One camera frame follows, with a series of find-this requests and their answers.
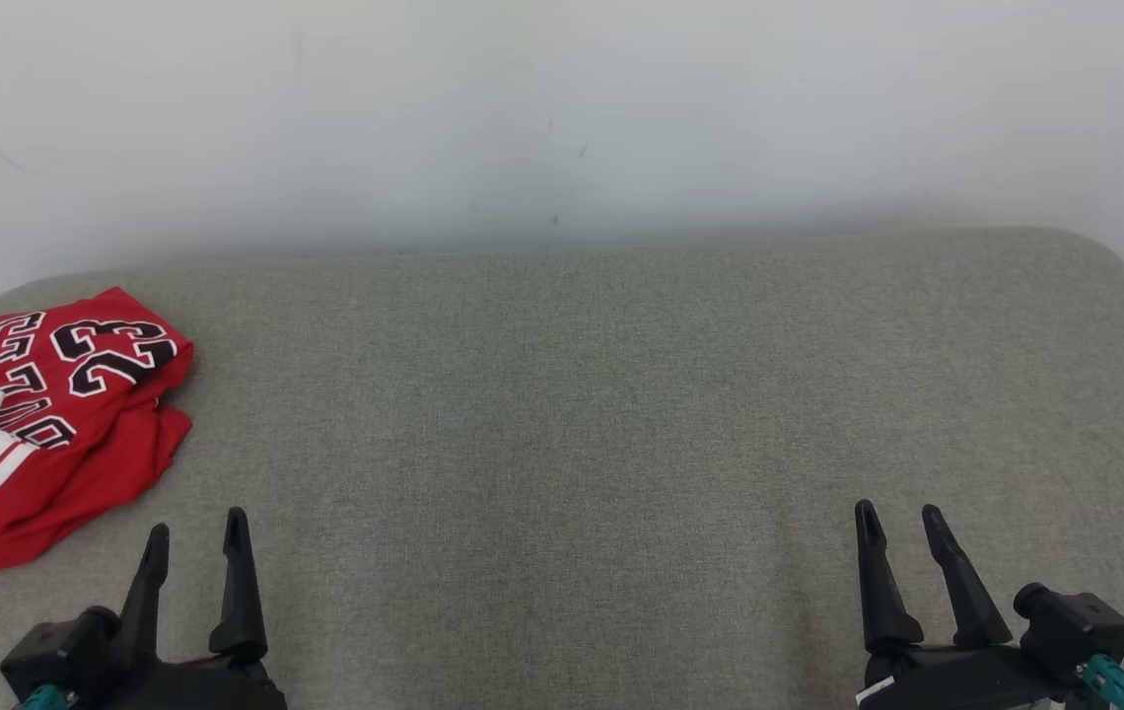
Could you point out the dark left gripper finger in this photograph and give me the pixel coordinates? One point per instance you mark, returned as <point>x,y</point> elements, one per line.
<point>239,602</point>
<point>146,592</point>

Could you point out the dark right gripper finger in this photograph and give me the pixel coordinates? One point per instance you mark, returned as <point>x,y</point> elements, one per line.
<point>966,602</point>
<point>882,592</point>

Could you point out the teal camera connector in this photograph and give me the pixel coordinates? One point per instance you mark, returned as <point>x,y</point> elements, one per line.
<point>44,699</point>
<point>1114,682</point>

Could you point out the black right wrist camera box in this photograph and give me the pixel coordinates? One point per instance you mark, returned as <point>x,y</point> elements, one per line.
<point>1075,621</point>

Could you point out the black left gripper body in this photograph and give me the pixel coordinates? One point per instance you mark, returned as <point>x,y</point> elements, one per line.
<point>197,688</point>

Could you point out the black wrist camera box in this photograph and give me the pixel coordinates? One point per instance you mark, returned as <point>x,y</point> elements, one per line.
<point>1075,621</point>
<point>59,651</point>

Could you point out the teal left camera connector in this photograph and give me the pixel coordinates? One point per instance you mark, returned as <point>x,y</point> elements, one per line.
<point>44,699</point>

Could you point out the red Bulls 23 jersey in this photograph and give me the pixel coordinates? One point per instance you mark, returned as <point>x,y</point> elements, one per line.
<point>108,345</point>

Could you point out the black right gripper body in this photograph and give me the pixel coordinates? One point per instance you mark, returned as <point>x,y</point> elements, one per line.
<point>966,680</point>

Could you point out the teal right camera connector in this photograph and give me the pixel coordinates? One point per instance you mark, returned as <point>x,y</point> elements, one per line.
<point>1114,682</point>

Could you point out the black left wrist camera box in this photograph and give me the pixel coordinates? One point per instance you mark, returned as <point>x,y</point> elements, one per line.
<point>59,651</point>

